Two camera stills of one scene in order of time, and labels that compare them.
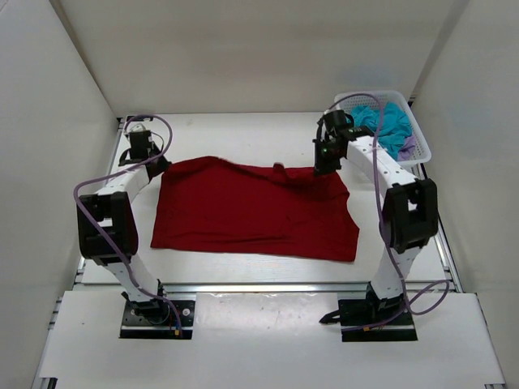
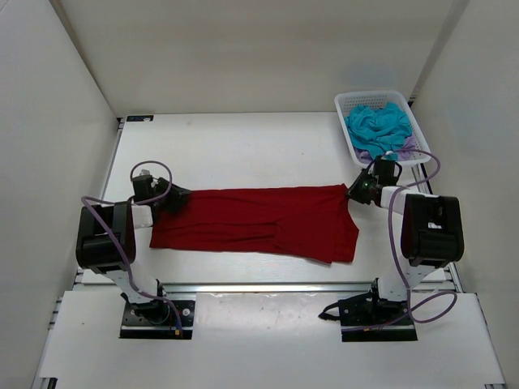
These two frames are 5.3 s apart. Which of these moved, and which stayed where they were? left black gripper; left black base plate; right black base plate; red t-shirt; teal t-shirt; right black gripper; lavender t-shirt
Moved: left black gripper; red t-shirt; right black gripper
Stayed: lavender t-shirt; left black base plate; right black base plate; teal t-shirt
